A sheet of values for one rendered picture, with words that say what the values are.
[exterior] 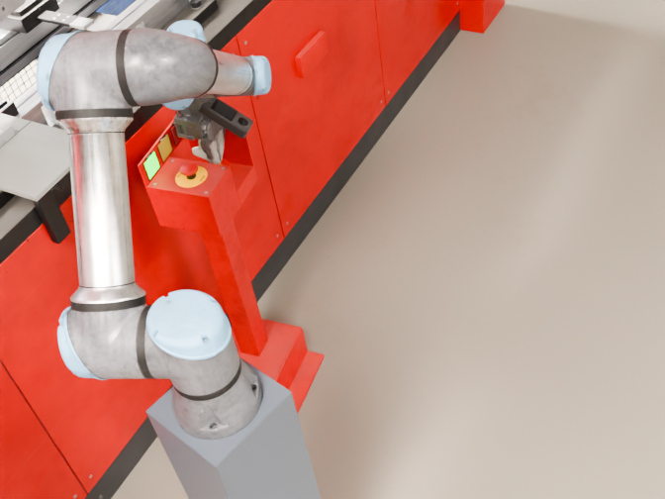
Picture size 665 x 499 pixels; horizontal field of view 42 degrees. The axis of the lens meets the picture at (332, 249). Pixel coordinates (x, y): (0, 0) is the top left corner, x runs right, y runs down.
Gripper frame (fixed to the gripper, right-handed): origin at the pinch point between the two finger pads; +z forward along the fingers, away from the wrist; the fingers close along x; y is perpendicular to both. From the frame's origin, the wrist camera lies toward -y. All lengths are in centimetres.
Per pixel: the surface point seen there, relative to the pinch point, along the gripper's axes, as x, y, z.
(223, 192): 9.7, -5.9, -0.9
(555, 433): 2, -86, 67
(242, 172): -1.7, -4.7, 3.4
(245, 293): 5.9, -4.2, 38.4
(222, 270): 8.2, -0.1, 28.6
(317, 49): -70, 4, 16
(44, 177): 38.4, 13.4, -24.8
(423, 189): -80, -26, 72
